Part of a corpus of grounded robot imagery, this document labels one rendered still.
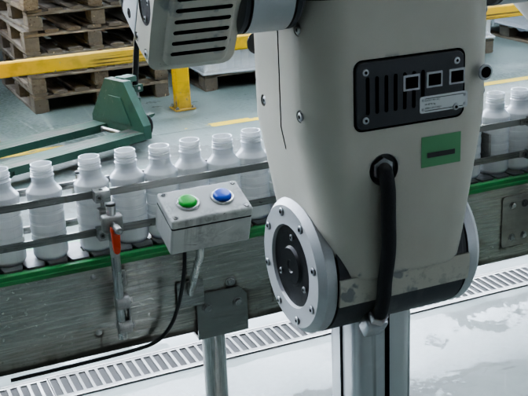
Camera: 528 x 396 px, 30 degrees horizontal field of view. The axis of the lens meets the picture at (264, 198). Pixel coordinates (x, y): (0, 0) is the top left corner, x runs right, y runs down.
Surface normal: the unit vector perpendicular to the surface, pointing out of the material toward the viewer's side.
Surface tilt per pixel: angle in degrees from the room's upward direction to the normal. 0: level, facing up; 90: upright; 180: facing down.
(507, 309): 0
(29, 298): 90
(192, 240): 110
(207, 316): 90
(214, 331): 90
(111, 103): 90
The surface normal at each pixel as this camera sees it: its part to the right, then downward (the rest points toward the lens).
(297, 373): -0.04, -0.94
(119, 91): -0.72, 0.26
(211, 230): 0.40, 0.58
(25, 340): 0.41, 0.28
